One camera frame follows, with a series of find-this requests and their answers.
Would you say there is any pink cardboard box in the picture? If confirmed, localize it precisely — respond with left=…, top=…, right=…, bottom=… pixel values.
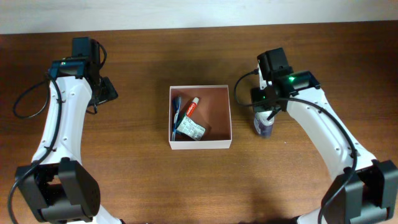
left=169, top=85, right=233, bottom=150

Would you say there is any dark blue foam pump bottle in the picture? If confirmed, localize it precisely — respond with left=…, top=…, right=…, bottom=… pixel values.
left=254, top=111, right=274, bottom=139

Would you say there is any blue white toothbrush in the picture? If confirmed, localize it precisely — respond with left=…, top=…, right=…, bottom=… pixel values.
left=172, top=95, right=182, bottom=141

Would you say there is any red green toothpaste tube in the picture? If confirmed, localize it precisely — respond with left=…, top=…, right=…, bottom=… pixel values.
left=184, top=97, right=200, bottom=118

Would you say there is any white green soap packet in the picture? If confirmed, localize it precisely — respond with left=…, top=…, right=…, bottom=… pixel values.
left=177, top=116, right=206, bottom=141

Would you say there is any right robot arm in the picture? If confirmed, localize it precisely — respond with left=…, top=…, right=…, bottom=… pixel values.
left=251, top=48, right=397, bottom=224

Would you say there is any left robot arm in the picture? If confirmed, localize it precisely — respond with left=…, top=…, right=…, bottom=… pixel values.
left=7, top=37, right=123, bottom=223

